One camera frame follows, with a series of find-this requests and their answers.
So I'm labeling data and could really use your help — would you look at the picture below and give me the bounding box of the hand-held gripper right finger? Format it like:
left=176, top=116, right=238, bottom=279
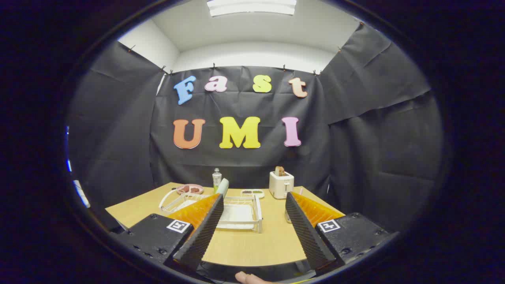
left=285, top=192, right=399, bottom=277

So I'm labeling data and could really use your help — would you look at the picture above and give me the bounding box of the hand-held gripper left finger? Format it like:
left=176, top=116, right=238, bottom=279
left=112, top=193, right=224, bottom=272

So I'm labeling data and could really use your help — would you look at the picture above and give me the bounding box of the white wire dish rack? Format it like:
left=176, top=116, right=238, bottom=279
left=159, top=189, right=263, bottom=233

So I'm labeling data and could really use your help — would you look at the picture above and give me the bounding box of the pale green plate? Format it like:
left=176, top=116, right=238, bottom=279
left=215, top=178, right=230, bottom=198

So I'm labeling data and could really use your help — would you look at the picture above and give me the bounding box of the pink plate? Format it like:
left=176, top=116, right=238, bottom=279
left=176, top=184, right=204, bottom=195

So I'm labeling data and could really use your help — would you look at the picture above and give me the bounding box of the white drying mat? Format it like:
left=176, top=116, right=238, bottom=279
left=174, top=199, right=255, bottom=229

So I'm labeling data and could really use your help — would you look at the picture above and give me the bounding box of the white toaster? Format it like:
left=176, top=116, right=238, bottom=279
left=269, top=171, right=294, bottom=199

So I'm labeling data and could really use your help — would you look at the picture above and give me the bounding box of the black backdrop cloth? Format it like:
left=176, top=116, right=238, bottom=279
left=65, top=24, right=444, bottom=233

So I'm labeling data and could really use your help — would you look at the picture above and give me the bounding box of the ceiling light panel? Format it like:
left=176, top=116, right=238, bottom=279
left=207, top=0, right=297, bottom=17

